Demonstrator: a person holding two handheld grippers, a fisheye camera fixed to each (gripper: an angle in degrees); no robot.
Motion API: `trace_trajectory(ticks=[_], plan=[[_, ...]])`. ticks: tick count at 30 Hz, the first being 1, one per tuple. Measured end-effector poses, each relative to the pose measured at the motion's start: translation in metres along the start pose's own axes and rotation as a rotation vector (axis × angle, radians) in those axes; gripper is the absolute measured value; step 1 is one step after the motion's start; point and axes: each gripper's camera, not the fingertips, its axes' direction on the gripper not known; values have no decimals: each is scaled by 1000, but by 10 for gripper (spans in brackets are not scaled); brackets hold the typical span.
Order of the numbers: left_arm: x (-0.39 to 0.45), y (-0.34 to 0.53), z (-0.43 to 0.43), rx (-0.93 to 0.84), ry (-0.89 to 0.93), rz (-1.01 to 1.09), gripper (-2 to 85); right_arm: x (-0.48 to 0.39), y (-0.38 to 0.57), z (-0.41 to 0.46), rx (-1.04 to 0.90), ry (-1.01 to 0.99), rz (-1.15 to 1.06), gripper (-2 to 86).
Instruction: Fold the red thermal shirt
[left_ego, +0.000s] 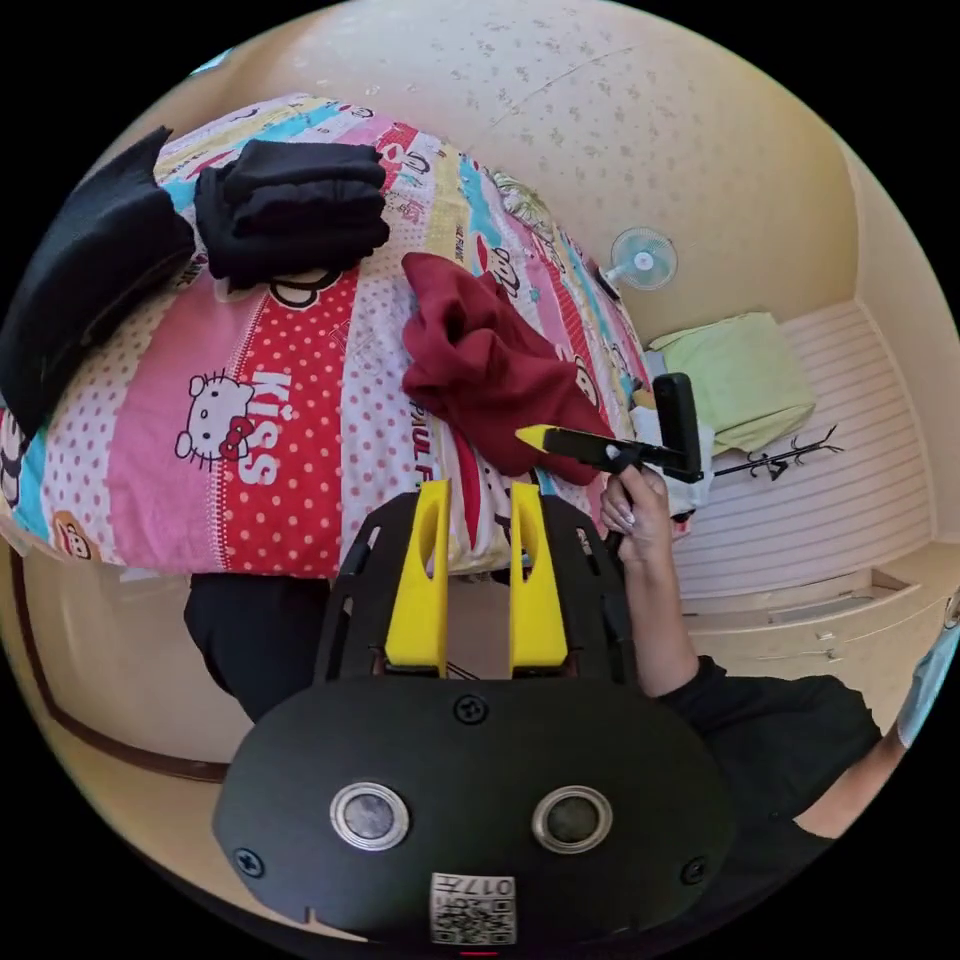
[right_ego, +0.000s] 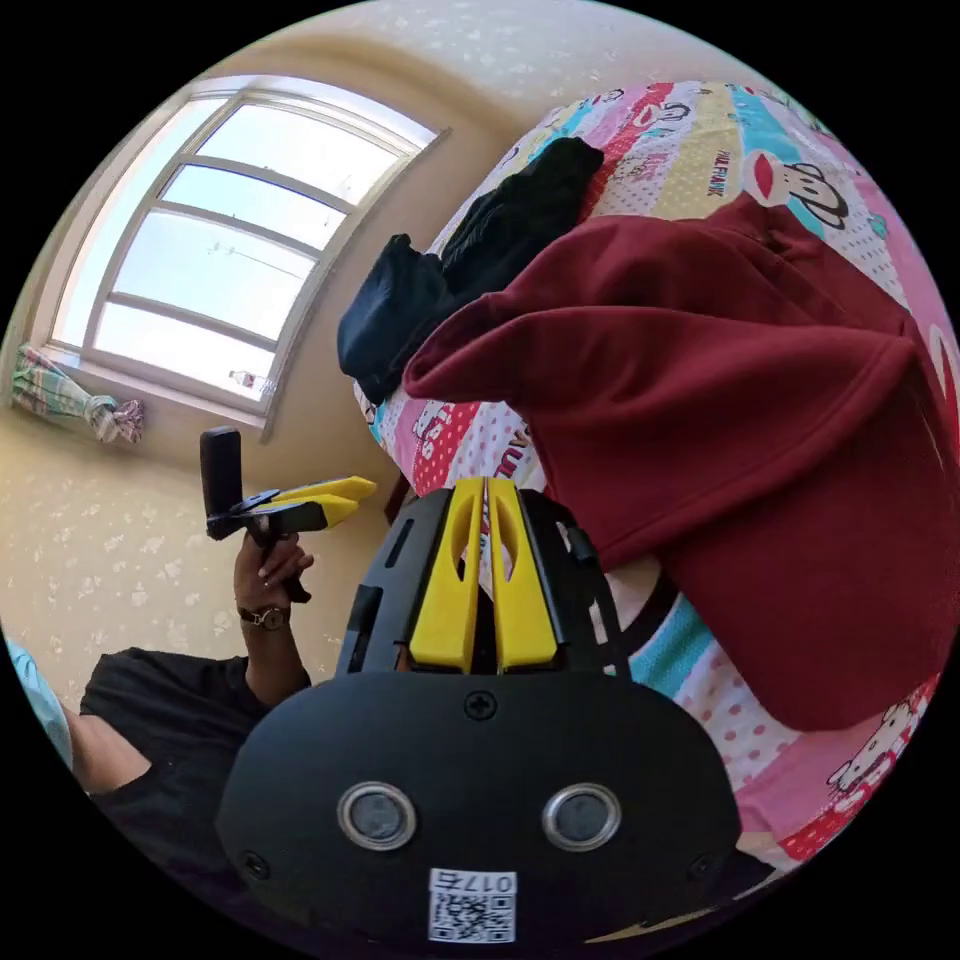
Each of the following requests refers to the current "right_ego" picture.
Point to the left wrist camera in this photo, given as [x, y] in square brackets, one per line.
[221, 472]

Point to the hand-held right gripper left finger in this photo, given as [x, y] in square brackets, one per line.
[450, 600]

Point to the red thermal shirt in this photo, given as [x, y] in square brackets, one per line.
[712, 375]

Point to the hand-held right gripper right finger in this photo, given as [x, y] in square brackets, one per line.
[525, 615]

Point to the bed with printed sheet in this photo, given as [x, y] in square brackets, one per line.
[675, 142]

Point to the person's body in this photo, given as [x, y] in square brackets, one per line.
[172, 720]

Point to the person's left forearm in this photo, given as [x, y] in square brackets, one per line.
[274, 652]

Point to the window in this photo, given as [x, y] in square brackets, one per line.
[225, 255]

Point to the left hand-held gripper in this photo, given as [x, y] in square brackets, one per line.
[289, 516]

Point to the plaid curtain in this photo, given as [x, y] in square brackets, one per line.
[45, 382]

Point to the person's left hand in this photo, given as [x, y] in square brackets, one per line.
[262, 577]

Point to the pile of clothes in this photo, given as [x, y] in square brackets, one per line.
[397, 315]

